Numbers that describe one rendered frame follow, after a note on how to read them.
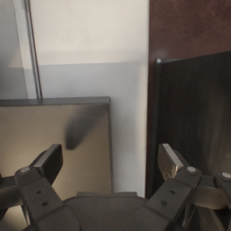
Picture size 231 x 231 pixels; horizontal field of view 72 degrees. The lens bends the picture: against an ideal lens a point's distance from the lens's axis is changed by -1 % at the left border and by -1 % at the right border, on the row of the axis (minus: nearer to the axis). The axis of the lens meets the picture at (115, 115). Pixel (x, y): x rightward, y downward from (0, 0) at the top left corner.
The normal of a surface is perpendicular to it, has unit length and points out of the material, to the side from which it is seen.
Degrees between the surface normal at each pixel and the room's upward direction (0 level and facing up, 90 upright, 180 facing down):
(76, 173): 0
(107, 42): 0
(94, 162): 0
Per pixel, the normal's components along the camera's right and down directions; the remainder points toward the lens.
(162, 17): 0.00, 0.25
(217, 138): -1.00, 0.00
